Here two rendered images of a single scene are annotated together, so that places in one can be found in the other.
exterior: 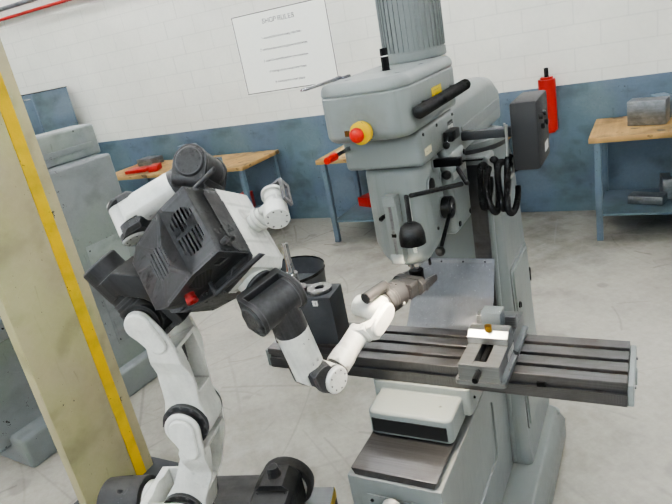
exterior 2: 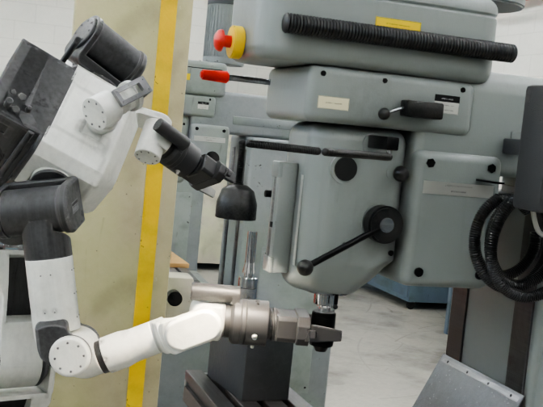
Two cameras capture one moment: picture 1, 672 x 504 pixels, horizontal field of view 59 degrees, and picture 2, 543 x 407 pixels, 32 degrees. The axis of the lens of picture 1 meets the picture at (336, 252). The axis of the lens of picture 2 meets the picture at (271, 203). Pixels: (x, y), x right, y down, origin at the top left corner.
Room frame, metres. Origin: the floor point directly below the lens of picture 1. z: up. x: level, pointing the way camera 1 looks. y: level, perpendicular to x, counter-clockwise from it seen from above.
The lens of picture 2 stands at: (0.30, -1.32, 1.61)
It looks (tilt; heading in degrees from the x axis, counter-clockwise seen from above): 5 degrees down; 40
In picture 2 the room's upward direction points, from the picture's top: 6 degrees clockwise
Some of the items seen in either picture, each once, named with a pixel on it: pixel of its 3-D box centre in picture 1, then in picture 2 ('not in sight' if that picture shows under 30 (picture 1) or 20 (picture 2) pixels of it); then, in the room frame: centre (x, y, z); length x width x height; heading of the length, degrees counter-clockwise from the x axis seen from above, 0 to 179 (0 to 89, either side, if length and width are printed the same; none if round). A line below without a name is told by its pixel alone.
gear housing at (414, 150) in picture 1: (402, 138); (366, 101); (1.80, -0.26, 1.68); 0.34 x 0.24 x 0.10; 150
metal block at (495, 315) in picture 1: (493, 318); not in sight; (1.64, -0.44, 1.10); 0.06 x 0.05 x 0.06; 59
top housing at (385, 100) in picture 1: (392, 97); (360, 31); (1.78, -0.25, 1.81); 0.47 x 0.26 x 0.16; 150
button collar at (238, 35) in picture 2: (361, 133); (235, 42); (1.56, -0.13, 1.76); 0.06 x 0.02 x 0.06; 60
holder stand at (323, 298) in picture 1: (312, 312); (250, 346); (1.98, 0.13, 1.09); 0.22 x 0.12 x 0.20; 66
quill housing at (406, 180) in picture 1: (407, 208); (337, 207); (1.77, -0.25, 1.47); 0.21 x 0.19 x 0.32; 60
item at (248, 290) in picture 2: not in sight; (246, 291); (2.00, 0.17, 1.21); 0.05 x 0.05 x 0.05
